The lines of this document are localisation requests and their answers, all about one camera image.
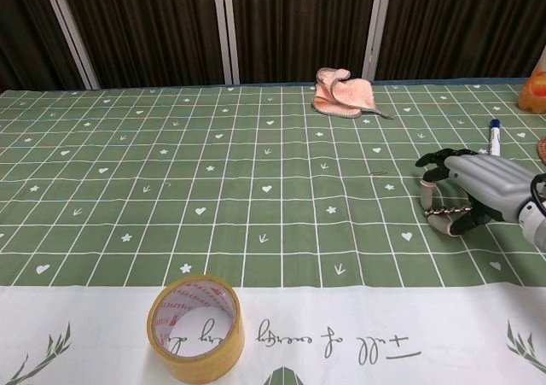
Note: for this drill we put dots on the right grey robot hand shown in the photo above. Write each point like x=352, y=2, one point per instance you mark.
x=482, y=180

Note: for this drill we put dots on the white folding screen frame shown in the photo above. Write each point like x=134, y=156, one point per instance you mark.
x=68, y=30
x=228, y=28
x=379, y=26

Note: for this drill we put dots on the pink fluffy cloth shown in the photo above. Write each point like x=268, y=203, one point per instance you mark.
x=347, y=96

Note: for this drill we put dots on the orange translucent bottle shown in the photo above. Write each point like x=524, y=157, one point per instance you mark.
x=533, y=92

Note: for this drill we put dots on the yellow packing tape roll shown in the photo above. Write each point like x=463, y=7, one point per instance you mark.
x=194, y=358

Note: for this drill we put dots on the blue and white marker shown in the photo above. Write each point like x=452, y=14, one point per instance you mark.
x=495, y=139

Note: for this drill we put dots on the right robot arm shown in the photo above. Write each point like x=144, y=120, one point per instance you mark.
x=535, y=214

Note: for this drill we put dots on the woven brown coaster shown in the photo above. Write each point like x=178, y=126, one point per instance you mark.
x=543, y=150

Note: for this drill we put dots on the green checked tablecloth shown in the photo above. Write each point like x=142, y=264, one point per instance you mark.
x=273, y=248

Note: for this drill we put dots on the small metal bead chain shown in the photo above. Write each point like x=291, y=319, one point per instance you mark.
x=448, y=210

